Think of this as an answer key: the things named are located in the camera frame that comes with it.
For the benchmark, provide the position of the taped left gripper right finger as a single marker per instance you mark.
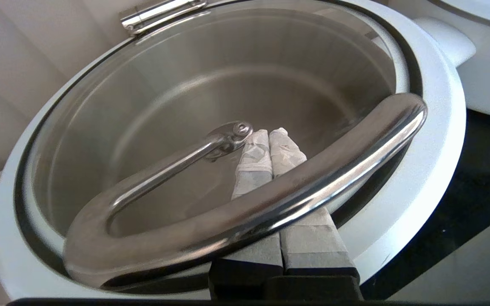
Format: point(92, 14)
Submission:
point(313, 246)

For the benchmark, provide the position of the large black glass hob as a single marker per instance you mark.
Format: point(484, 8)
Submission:
point(462, 191)

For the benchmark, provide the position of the glass pot lid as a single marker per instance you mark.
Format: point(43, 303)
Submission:
point(245, 221)

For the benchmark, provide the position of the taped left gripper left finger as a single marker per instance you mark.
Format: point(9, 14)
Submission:
point(251, 165)

